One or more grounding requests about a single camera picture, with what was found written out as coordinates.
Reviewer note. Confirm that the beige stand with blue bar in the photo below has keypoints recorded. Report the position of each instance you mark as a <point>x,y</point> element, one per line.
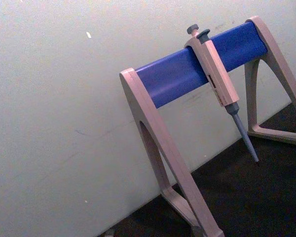
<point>172,76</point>

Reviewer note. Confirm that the beige pipette with grey tip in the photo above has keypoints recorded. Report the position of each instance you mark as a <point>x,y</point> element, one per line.
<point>218,74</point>

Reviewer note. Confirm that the black table cloth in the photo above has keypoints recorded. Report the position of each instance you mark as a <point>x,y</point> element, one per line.
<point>249,192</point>

